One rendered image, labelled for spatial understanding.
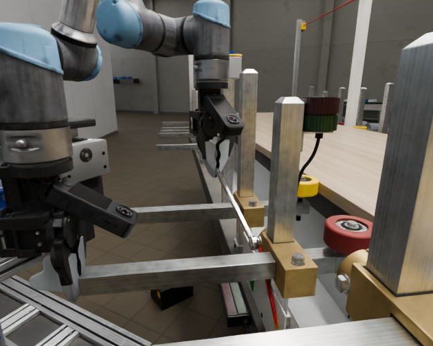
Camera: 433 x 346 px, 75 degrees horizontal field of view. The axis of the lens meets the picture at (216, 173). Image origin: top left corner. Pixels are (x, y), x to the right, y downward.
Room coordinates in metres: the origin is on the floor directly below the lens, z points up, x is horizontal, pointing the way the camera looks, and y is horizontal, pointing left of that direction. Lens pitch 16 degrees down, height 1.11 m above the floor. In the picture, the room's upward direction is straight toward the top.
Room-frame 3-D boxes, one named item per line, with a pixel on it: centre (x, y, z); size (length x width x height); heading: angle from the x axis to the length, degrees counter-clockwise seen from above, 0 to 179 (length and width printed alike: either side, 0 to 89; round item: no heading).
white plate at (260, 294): (0.46, -0.08, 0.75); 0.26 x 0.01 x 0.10; 8
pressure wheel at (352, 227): (0.41, -0.22, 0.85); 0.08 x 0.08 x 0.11
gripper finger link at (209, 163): (0.64, 0.03, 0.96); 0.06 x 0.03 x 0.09; 28
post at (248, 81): (0.69, -0.07, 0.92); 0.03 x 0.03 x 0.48; 8
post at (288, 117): (0.44, -0.11, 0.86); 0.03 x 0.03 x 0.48; 8
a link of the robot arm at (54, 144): (0.35, 0.22, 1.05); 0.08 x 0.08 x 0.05
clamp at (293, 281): (0.42, -0.11, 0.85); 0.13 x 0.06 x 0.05; 8
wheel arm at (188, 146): (1.63, 0.13, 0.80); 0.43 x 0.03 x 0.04; 98
